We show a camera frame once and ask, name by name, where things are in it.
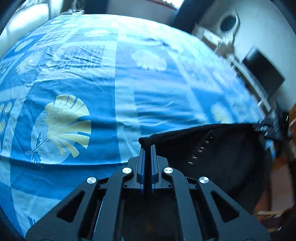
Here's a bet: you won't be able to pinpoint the black pants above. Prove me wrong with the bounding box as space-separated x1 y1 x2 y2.
138 123 273 213

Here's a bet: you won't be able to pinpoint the person right hand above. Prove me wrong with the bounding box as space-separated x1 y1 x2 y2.
289 118 296 145

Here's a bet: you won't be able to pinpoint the white tv stand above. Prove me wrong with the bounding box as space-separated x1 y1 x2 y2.
225 54 274 116

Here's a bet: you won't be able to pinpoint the black flat television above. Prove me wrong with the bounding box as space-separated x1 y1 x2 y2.
242 46 285 97

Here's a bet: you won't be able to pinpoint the white dressing table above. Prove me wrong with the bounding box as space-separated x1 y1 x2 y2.
192 24 234 58

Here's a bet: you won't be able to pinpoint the blue patterned bed sheet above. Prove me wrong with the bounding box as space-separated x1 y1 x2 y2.
1 15 264 236

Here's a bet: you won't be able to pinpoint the white oval vanity mirror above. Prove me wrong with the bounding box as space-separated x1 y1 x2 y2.
217 11 240 45

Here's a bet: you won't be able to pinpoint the right blue curtain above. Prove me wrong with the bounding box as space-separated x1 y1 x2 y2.
170 0 214 34

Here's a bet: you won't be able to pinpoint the white tufted leather headboard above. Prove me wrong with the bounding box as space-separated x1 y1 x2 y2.
1 1 65 56

